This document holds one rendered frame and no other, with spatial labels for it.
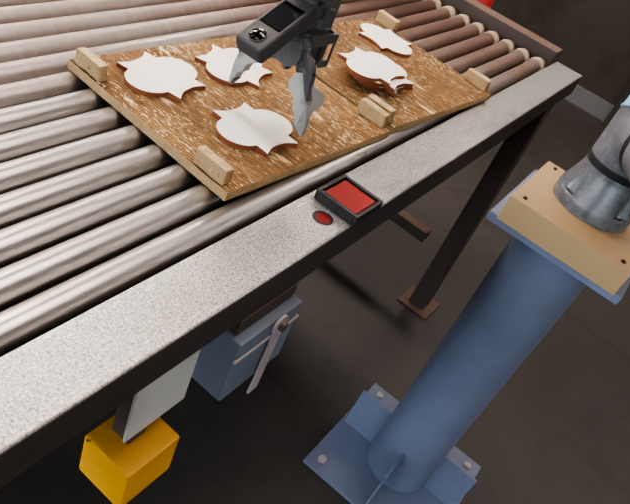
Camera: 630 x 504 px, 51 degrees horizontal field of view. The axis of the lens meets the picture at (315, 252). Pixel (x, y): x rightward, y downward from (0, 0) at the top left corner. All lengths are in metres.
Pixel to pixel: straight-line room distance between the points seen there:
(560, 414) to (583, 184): 1.23
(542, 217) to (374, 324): 1.11
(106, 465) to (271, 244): 0.34
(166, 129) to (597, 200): 0.75
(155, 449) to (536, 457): 1.50
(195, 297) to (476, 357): 0.84
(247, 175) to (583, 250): 0.60
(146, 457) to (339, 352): 1.27
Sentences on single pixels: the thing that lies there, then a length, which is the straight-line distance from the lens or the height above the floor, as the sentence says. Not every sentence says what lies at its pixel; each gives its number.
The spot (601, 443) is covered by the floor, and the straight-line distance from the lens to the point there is 2.40.
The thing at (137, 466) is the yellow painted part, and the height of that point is 0.70.
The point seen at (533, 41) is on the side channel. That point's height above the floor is 0.94.
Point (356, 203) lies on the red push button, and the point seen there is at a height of 0.93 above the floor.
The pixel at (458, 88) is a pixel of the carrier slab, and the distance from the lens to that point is 1.50.
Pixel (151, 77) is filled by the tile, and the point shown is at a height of 0.94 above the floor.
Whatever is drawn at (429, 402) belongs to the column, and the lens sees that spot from 1.60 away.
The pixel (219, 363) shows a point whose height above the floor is 0.78.
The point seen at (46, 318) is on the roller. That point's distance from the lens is 0.71.
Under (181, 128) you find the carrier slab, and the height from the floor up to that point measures 0.94.
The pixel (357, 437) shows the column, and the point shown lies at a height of 0.01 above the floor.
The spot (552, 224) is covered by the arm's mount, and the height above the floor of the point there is 0.92.
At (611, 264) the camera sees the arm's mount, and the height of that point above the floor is 0.92.
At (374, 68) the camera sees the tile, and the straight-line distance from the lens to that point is 1.31.
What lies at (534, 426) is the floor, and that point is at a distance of 2.27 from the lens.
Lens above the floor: 1.45
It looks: 37 degrees down
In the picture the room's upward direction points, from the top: 24 degrees clockwise
